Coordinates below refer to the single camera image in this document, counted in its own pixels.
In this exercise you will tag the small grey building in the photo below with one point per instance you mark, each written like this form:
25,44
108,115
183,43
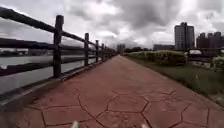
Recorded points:
121,48

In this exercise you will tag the red stone paved path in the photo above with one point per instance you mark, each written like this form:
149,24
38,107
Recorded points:
113,86

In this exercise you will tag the row of dark trees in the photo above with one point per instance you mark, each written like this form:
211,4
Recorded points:
136,49

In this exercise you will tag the low grey building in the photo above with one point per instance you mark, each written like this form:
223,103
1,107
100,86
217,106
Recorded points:
163,47

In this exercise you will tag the green hedge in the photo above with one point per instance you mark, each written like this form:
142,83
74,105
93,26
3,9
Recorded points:
170,58

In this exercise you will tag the robot's own part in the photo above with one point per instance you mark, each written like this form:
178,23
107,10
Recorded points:
144,126
75,125

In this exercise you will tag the river bank with buildings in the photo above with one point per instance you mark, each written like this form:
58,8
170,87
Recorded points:
36,52

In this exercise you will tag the tall grey building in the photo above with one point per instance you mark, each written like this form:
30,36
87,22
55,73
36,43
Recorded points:
184,36

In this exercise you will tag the green grass strip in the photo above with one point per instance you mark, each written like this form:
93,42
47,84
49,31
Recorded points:
193,78

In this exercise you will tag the grey river water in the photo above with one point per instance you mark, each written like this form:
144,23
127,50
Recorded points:
26,78

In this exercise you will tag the grey concrete kerb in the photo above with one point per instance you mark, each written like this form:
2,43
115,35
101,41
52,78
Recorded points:
20,96

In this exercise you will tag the group of dark buildings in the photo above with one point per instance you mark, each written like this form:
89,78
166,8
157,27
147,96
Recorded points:
210,40

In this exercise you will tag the dark wooden rail fence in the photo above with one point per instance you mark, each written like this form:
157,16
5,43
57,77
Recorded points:
58,43

